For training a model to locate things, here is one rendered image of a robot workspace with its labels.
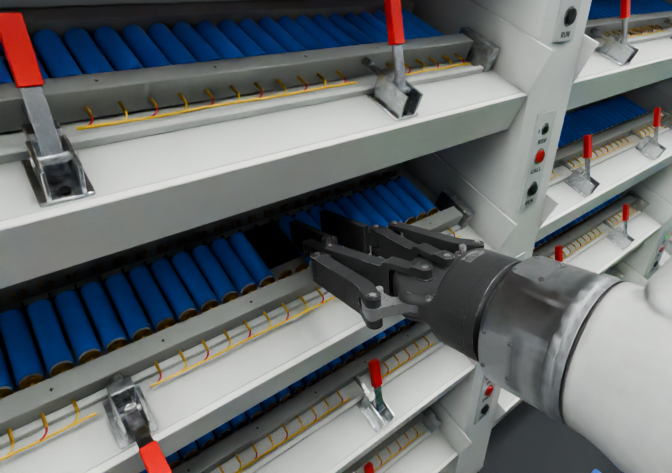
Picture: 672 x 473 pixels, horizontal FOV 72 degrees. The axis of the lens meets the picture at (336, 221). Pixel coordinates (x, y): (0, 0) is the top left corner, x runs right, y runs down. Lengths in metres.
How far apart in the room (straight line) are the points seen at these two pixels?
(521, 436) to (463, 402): 0.32
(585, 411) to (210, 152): 0.26
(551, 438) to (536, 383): 0.84
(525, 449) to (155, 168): 0.93
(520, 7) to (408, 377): 0.48
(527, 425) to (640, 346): 0.88
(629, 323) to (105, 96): 0.33
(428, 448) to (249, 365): 0.50
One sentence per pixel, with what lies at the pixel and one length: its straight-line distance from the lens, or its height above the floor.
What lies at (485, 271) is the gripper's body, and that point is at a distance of 0.31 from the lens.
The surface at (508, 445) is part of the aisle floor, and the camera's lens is 1.08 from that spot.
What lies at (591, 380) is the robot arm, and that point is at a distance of 0.27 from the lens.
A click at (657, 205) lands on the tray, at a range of 1.29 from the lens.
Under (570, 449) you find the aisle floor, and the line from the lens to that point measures 1.12.
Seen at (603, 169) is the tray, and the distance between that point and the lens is 0.93.
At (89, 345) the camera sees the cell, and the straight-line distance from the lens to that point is 0.43.
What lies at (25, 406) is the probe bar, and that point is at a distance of 0.41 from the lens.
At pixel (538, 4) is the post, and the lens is 0.55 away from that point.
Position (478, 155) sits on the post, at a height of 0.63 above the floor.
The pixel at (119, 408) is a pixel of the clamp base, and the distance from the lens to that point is 0.42.
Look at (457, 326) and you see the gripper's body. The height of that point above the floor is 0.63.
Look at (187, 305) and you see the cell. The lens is 0.44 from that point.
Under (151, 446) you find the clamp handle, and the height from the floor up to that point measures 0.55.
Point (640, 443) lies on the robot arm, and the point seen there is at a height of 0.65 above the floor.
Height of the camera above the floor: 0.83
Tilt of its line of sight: 28 degrees down
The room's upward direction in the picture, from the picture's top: straight up
